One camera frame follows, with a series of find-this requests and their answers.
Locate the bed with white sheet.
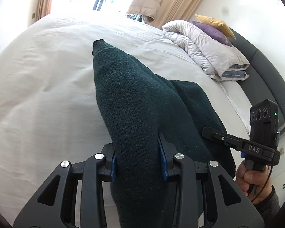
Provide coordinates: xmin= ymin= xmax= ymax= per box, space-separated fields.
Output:
xmin=0 ymin=14 xmax=251 ymax=219

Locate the person's right hand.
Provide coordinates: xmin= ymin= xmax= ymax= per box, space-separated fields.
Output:
xmin=235 ymin=159 xmax=273 ymax=198

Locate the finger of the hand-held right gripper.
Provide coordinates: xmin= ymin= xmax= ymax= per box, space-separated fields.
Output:
xmin=201 ymin=126 xmax=243 ymax=152

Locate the yellow pillow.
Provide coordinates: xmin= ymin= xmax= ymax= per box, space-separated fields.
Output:
xmin=195 ymin=14 xmax=236 ymax=40

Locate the thin black cable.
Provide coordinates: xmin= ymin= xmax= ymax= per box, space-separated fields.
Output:
xmin=250 ymin=165 xmax=274 ymax=205

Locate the light grey folded duvet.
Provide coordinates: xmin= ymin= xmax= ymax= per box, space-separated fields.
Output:
xmin=162 ymin=20 xmax=250 ymax=76

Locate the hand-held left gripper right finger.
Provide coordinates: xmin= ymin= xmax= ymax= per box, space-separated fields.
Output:
xmin=157 ymin=132 xmax=265 ymax=228

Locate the purple pillow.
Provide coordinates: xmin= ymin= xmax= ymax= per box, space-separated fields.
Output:
xmin=190 ymin=21 xmax=233 ymax=47

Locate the grey padded headboard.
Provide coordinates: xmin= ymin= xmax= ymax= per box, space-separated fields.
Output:
xmin=228 ymin=27 xmax=285 ymax=127

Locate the beige puffer vest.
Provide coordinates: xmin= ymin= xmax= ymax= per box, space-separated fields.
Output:
xmin=127 ymin=0 xmax=161 ymax=24

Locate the beige curtain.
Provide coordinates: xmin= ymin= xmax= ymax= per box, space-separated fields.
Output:
xmin=154 ymin=0 xmax=213 ymax=28

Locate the orange-brown curtain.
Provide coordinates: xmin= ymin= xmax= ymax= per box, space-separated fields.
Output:
xmin=36 ymin=0 xmax=59 ymax=21

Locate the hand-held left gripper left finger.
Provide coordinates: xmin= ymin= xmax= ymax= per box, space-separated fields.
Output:
xmin=13 ymin=142 xmax=117 ymax=228

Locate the dark green knit sweater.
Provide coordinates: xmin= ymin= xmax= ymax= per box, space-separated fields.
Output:
xmin=92 ymin=39 xmax=236 ymax=228

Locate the person's right forearm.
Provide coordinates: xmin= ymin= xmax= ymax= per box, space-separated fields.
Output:
xmin=253 ymin=185 xmax=283 ymax=225

